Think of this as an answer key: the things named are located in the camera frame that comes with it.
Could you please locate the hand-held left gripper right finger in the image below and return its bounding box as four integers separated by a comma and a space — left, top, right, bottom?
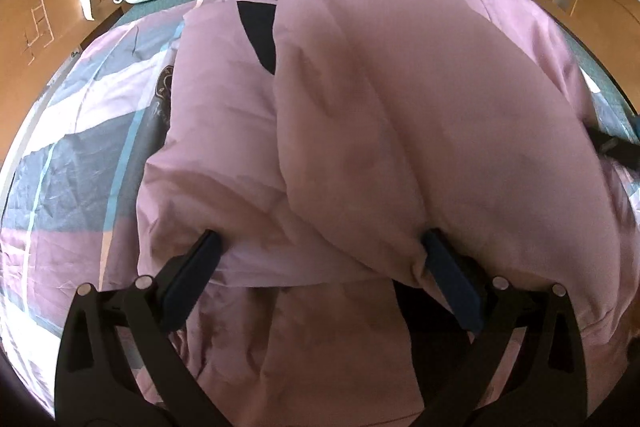
422, 228, 590, 427

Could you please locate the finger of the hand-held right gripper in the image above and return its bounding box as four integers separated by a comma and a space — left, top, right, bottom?
586, 126, 640, 170

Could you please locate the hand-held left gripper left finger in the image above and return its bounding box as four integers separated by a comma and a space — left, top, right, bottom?
52, 229, 236, 427

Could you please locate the pink jacket with black stripes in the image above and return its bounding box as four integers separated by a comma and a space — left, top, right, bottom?
135, 0, 640, 427

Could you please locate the plaid pink grey bed sheet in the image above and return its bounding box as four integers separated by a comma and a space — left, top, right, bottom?
0, 0, 640, 418

